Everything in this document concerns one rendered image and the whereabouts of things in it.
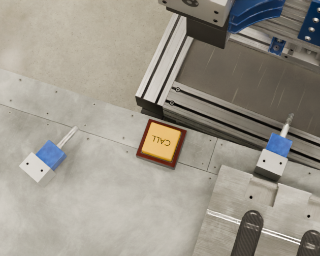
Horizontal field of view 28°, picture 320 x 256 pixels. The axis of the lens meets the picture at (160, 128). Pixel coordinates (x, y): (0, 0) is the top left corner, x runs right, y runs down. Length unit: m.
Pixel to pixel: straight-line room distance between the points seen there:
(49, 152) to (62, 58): 1.01
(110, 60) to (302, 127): 0.70
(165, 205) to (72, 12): 1.19
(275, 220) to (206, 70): 0.88
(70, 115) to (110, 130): 0.09
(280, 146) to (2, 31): 1.33
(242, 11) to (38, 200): 0.54
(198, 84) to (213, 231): 0.85
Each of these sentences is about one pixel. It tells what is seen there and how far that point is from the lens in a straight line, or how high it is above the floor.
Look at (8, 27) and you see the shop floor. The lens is 2.32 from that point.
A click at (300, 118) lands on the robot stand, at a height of 0.21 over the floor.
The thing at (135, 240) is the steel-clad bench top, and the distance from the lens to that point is 1.23.
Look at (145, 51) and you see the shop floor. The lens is 2.20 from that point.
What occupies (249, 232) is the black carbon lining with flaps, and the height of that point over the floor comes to 0.88.
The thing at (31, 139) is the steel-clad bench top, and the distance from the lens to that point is 1.30.
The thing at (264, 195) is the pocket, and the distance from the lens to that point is 1.18.
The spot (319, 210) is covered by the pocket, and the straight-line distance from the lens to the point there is 1.19.
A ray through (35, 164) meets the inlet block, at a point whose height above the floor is 0.85.
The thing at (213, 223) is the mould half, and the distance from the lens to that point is 1.14.
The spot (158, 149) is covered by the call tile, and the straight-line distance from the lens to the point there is 1.22.
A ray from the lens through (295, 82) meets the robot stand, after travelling 1.95.
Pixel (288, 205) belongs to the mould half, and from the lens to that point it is 1.16.
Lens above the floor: 2.02
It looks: 74 degrees down
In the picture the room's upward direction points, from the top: 9 degrees counter-clockwise
